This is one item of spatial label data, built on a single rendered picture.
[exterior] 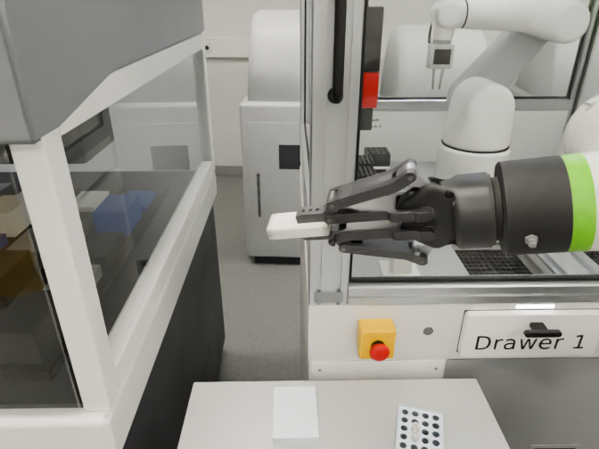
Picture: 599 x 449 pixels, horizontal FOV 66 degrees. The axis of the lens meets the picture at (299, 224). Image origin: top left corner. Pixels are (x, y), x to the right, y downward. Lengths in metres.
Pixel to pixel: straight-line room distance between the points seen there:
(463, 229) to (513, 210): 0.05
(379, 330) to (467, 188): 0.56
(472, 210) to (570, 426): 0.99
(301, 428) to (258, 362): 1.29
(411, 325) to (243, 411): 0.39
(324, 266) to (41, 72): 0.57
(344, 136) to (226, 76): 3.39
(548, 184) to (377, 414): 0.68
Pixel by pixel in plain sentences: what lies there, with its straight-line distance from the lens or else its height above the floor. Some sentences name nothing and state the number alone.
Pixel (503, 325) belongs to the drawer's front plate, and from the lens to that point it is 1.07.
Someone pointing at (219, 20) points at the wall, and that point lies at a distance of 4.13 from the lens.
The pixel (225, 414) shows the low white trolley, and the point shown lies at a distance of 1.02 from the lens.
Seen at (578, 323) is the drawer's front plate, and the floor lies 0.90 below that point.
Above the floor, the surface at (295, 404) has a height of 0.78.
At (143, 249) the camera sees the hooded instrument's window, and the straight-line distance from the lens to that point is 1.05.
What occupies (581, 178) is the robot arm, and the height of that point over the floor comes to 1.38.
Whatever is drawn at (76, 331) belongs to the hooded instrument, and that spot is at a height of 1.07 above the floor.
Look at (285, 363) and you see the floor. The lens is 2.23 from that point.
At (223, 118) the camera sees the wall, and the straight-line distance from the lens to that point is 4.25.
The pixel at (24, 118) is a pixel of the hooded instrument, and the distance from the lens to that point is 0.62.
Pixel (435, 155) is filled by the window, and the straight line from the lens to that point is 0.88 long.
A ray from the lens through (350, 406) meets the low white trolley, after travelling 1.03.
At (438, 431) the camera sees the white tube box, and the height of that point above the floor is 0.80.
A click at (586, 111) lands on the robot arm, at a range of 0.61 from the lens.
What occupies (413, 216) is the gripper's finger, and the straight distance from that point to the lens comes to 0.48.
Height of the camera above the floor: 1.52
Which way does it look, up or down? 26 degrees down
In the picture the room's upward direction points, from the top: straight up
